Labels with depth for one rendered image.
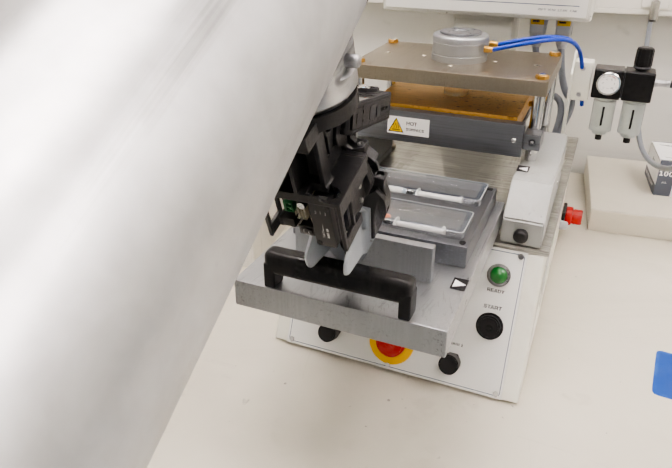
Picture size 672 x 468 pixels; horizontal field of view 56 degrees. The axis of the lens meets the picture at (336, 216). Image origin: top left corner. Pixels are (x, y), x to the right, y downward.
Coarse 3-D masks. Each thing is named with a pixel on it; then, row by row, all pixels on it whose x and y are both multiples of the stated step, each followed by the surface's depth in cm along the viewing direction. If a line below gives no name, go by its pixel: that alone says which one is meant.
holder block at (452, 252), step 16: (496, 192) 78; (464, 208) 72; (480, 208) 72; (480, 224) 70; (416, 240) 66; (432, 240) 65; (448, 240) 65; (464, 240) 65; (448, 256) 65; (464, 256) 65
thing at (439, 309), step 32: (384, 256) 63; (416, 256) 62; (480, 256) 67; (256, 288) 63; (288, 288) 62; (320, 288) 62; (448, 288) 62; (320, 320) 61; (352, 320) 59; (384, 320) 58; (416, 320) 57; (448, 320) 57
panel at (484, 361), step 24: (504, 264) 78; (480, 288) 79; (504, 288) 78; (480, 312) 79; (504, 312) 78; (288, 336) 89; (312, 336) 87; (360, 336) 85; (456, 336) 80; (480, 336) 79; (504, 336) 78; (360, 360) 85; (384, 360) 83; (408, 360) 82; (432, 360) 81; (480, 360) 79; (504, 360) 78; (456, 384) 80; (480, 384) 79
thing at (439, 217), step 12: (396, 204) 71; (408, 204) 71; (420, 204) 71; (396, 216) 68; (408, 216) 68; (420, 216) 68; (432, 216) 68; (444, 216) 68; (456, 216) 68; (468, 216) 68; (444, 228) 66; (456, 228) 66
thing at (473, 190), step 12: (384, 168) 81; (396, 180) 77; (408, 180) 77; (420, 180) 77; (432, 180) 77; (444, 180) 77; (456, 180) 77; (432, 192) 74; (444, 192) 74; (456, 192) 74; (468, 192) 74; (480, 192) 74
